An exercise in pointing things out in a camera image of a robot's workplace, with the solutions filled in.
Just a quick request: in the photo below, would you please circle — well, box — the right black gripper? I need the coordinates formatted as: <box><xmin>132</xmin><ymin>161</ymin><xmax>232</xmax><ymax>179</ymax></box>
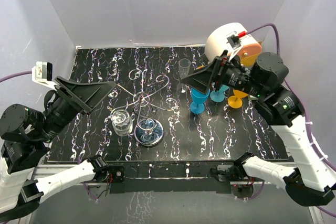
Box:
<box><xmin>181</xmin><ymin>50</ymin><xmax>265</xmax><ymax>98</ymax></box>

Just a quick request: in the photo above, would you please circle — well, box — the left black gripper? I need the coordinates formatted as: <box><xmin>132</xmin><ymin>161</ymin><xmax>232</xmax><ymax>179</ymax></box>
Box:
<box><xmin>38</xmin><ymin>73</ymin><xmax>119</xmax><ymax>141</ymax></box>

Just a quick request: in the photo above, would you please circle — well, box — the blue wine glass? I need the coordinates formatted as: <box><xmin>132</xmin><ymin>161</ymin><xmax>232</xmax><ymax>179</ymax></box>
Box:
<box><xmin>190</xmin><ymin>88</ymin><xmax>210</xmax><ymax>114</ymax></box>
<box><xmin>210</xmin><ymin>84</ymin><xmax>229</xmax><ymax>103</ymax></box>

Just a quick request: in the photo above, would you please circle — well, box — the clear ribbed wine glass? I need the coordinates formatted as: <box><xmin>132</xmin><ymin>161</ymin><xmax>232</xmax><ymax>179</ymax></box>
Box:
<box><xmin>177</xmin><ymin>58</ymin><xmax>191</xmax><ymax>93</ymax></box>

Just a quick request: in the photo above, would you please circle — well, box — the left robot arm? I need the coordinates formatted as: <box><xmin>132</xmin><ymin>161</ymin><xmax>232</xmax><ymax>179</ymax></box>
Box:
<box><xmin>1</xmin><ymin>77</ymin><xmax>117</xmax><ymax>222</ymax></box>

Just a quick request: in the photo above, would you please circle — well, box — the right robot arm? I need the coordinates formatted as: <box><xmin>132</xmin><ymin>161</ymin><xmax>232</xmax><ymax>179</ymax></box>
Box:
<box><xmin>182</xmin><ymin>52</ymin><xmax>335</xmax><ymax>207</ymax></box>

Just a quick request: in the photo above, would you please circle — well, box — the white and orange appliance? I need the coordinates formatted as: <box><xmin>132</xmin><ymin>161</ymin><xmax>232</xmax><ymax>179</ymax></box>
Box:
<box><xmin>205</xmin><ymin>23</ymin><xmax>262</xmax><ymax>67</ymax></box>

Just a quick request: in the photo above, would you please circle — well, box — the black front base bar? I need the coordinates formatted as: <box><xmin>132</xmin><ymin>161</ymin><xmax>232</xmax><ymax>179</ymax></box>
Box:
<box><xmin>108</xmin><ymin>161</ymin><xmax>233</xmax><ymax>194</ymax></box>

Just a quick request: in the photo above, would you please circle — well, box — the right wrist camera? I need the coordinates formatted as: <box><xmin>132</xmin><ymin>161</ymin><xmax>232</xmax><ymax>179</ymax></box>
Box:
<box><xmin>226</xmin><ymin>31</ymin><xmax>247</xmax><ymax>58</ymax></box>

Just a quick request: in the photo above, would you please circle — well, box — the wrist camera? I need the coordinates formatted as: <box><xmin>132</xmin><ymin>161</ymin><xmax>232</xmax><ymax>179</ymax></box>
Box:
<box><xmin>31</xmin><ymin>61</ymin><xmax>56</xmax><ymax>89</ymax></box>
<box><xmin>226</xmin><ymin>31</ymin><xmax>247</xmax><ymax>58</ymax></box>

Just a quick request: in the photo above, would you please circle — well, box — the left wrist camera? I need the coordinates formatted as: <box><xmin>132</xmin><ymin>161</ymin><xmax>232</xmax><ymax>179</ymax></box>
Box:
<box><xmin>31</xmin><ymin>61</ymin><xmax>56</xmax><ymax>89</ymax></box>

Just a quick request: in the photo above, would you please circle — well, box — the cream switch box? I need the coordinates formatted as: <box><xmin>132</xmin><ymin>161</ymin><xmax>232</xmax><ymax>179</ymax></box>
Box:
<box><xmin>248</xmin><ymin>95</ymin><xmax>258</xmax><ymax>101</ymax></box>

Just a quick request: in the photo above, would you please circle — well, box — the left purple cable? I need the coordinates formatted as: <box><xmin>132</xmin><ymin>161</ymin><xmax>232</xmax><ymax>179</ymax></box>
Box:
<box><xmin>0</xmin><ymin>70</ymin><xmax>34</xmax><ymax>83</ymax></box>

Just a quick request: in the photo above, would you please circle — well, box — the chrome wire glass rack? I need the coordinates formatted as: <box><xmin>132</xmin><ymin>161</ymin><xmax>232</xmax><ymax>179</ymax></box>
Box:
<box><xmin>110</xmin><ymin>68</ymin><xmax>177</xmax><ymax>148</ymax></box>

